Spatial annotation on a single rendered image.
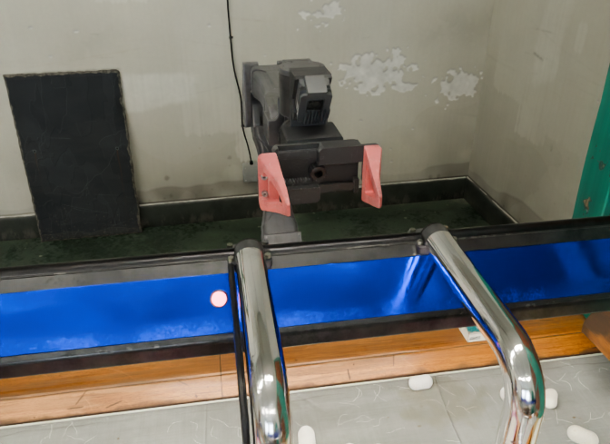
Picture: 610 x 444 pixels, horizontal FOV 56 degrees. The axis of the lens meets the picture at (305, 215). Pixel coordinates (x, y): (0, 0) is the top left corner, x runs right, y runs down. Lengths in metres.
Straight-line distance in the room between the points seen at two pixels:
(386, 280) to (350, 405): 0.40
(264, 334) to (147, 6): 2.23
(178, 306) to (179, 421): 0.40
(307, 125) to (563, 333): 0.53
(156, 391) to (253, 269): 0.47
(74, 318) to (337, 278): 0.20
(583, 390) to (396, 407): 0.27
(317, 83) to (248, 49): 1.92
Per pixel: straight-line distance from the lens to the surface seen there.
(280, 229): 1.02
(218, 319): 0.45
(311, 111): 0.66
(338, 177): 0.69
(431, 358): 0.90
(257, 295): 0.38
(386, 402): 0.84
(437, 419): 0.83
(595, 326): 0.93
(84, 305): 0.46
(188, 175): 2.72
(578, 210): 1.03
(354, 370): 0.86
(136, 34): 2.54
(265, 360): 0.33
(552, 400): 0.88
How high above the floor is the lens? 1.35
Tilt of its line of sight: 28 degrees down
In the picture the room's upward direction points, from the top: straight up
